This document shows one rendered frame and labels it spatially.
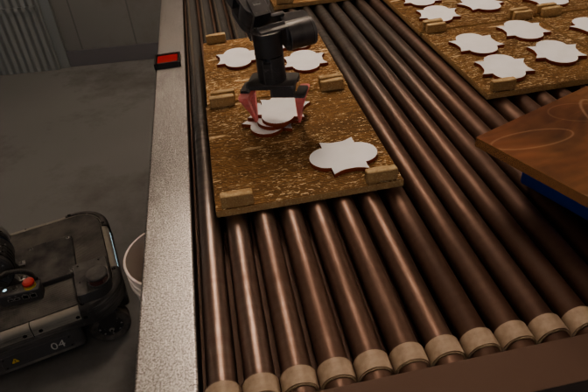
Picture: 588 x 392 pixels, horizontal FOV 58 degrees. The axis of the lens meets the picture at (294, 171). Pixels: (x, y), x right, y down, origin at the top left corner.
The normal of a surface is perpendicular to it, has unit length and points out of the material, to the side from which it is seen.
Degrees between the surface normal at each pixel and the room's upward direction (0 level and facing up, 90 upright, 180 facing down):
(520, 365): 0
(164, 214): 0
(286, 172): 0
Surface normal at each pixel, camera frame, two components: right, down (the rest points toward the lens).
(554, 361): -0.07, -0.81
